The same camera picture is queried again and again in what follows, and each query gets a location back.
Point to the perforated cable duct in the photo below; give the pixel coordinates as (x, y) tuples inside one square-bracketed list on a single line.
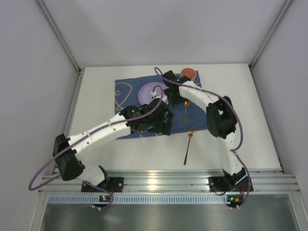
[(143, 199)]

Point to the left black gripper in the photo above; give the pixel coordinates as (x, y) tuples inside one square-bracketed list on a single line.
[(166, 121)]

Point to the purple plastic plate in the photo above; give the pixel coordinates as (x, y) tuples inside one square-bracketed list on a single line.
[(144, 94)]

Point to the aluminium mounting rail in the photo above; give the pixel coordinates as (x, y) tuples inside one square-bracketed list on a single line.
[(196, 182)]

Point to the blue cloth placemat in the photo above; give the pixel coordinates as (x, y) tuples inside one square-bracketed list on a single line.
[(126, 94)]

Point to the aluminium frame post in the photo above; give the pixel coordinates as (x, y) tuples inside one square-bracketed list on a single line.
[(268, 36), (56, 31)]

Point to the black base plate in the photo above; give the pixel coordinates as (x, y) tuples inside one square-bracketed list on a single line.
[(113, 185), (222, 184)]

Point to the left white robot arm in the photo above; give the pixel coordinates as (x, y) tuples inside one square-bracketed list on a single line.
[(71, 152)]

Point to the copper fork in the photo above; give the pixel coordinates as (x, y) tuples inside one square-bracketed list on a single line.
[(190, 135)]

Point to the right aluminium frame post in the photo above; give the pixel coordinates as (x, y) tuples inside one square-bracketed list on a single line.
[(268, 36)]

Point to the gold spoon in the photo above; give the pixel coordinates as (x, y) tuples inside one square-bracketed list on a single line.
[(186, 105)]

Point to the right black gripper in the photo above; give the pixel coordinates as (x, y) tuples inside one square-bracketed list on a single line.
[(172, 95)]

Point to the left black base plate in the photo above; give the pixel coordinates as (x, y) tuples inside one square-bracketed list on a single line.
[(113, 185)]

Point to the orange plastic cup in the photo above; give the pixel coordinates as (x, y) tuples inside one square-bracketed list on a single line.
[(189, 72)]

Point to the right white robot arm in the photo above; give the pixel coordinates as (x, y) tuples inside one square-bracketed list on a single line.
[(222, 123)]

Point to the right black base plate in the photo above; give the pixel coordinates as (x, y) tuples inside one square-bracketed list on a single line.
[(222, 184)]

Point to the left aluminium frame post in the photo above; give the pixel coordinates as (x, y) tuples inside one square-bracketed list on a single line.
[(56, 31)]

